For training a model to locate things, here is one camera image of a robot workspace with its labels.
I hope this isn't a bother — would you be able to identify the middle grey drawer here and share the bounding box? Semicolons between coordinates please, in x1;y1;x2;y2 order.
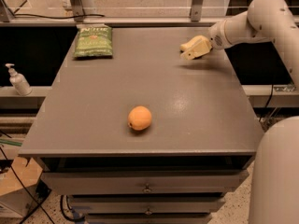
69;195;225;215

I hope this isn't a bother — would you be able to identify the black floor cable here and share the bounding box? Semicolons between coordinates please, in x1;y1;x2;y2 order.
0;147;56;224

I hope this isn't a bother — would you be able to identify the white pump bottle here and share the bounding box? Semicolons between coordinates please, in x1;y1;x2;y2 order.
6;63;32;96

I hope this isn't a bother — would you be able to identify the cardboard box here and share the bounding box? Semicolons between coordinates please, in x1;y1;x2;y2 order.
0;157;42;218

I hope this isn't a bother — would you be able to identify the right metal bracket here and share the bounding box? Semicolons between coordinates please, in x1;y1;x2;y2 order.
190;0;204;21

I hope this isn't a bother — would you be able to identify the metal bracket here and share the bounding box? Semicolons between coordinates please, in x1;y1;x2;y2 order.
190;0;204;21
70;0;85;22

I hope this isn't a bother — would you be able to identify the bottom grey drawer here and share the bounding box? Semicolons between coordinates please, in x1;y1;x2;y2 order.
86;214;212;224

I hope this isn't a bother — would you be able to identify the grey drawer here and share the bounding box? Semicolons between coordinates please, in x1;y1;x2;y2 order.
86;214;212;224
69;195;225;215
42;170;249;195

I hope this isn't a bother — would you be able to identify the left metal bracket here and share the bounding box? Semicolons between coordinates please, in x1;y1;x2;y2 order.
70;0;85;22

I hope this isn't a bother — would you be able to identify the yellow sponge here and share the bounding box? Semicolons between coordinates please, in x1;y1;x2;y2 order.
180;35;211;52

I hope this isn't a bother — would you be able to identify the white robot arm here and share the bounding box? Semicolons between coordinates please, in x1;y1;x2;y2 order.
180;0;299;224

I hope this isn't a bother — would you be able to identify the green jalapeno chip bag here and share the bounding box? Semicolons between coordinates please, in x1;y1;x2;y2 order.
73;24;113;58

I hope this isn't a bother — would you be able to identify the top grey drawer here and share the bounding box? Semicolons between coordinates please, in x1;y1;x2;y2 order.
42;170;249;195

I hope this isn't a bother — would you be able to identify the black cable on shelf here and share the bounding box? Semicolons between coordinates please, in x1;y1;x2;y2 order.
12;13;107;21

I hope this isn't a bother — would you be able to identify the grey drawer cabinet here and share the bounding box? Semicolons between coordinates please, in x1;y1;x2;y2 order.
21;28;263;224

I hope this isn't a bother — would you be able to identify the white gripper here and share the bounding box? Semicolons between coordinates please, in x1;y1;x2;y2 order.
180;20;232;60

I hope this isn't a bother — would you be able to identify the orange fruit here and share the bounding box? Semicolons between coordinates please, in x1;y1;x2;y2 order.
127;106;152;131

